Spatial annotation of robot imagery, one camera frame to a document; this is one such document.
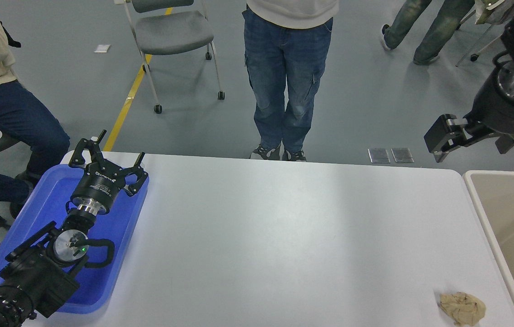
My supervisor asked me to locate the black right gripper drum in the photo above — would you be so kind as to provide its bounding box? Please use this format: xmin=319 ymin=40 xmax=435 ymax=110
xmin=468 ymin=68 xmax=514 ymax=139

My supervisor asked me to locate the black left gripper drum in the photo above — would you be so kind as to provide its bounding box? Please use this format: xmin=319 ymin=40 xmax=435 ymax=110
xmin=71 ymin=163 xmax=126 ymax=215

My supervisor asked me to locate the tan paper ball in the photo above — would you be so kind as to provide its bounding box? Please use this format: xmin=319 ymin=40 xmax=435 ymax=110
xmin=439 ymin=292 xmax=487 ymax=327

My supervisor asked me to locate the blue plastic tray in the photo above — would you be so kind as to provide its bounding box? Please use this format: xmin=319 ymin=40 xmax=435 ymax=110
xmin=0 ymin=163 xmax=150 ymax=315

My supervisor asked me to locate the silver floor plate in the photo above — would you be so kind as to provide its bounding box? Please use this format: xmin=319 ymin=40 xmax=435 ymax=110
xmin=391 ymin=148 xmax=414 ymax=164
xmin=368 ymin=148 xmax=390 ymax=164

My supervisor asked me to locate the metal-legged chair with jacket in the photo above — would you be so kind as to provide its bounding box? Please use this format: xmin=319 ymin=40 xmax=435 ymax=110
xmin=456 ymin=9 xmax=507 ymax=67

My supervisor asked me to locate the large pale bin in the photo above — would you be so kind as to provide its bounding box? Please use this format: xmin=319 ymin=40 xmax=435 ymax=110
xmin=463 ymin=170 xmax=514 ymax=327

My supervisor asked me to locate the seated person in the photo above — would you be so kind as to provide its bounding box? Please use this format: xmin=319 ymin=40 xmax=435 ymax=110
xmin=0 ymin=0 xmax=71 ymax=219

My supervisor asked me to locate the olive jacket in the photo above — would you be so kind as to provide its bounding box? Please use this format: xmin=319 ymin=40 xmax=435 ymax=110
xmin=474 ymin=0 xmax=514 ymax=25

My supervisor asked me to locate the walking person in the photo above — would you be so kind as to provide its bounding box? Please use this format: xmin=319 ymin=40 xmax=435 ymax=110
xmin=380 ymin=0 xmax=475 ymax=65

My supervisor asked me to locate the black bag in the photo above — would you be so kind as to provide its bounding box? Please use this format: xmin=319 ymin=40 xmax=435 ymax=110
xmin=0 ymin=20 xmax=22 ymax=49

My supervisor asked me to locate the grey wheeled chair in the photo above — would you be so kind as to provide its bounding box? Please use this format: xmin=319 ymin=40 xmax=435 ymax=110
xmin=123 ymin=0 xmax=225 ymax=114

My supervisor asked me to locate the standing person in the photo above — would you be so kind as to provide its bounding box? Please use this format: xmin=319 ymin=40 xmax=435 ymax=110
xmin=242 ymin=0 xmax=340 ymax=162

